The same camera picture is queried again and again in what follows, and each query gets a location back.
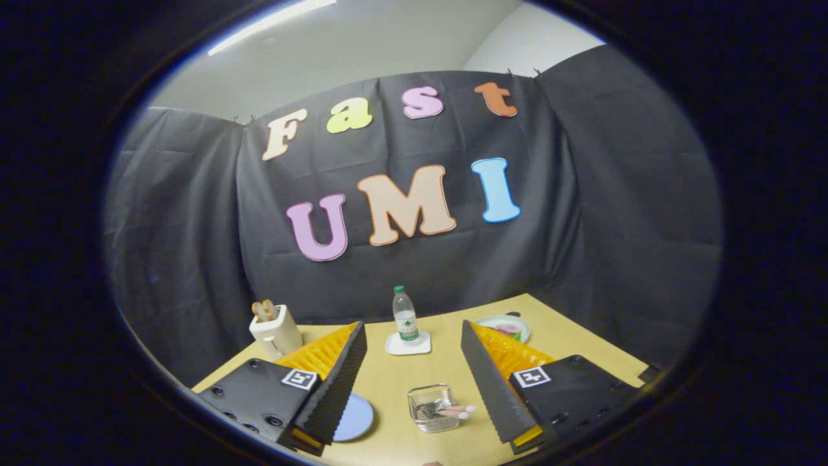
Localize pale green plate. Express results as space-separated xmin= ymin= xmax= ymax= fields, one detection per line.
xmin=474 ymin=314 xmax=532 ymax=344

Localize white square coaster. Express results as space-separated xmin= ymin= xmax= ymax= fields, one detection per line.
xmin=386 ymin=331 xmax=432 ymax=356

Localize clear cutlery rack metal bars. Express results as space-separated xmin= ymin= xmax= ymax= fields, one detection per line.
xmin=408 ymin=384 xmax=462 ymax=433

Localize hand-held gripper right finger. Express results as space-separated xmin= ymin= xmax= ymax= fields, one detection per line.
xmin=461 ymin=318 xmax=640 ymax=455

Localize blue round plate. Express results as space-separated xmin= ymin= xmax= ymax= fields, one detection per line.
xmin=333 ymin=392 xmax=375 ymax=443

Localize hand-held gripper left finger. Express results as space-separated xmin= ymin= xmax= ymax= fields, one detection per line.
xmin=196 ymin=320 xmax=368 ymax=457

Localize black backdrop cloth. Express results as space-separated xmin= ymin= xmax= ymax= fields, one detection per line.
xmin=103 ymin=44 xmax=723 ymax=389

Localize clear water bottle green cap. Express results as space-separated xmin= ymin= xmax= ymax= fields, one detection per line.
xmin=393 ymin=285 xmax=420 ymax=342

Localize cream toaster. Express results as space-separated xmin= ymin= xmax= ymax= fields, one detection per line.
xmin=249 ymin=304 xmax=303 ymax=361

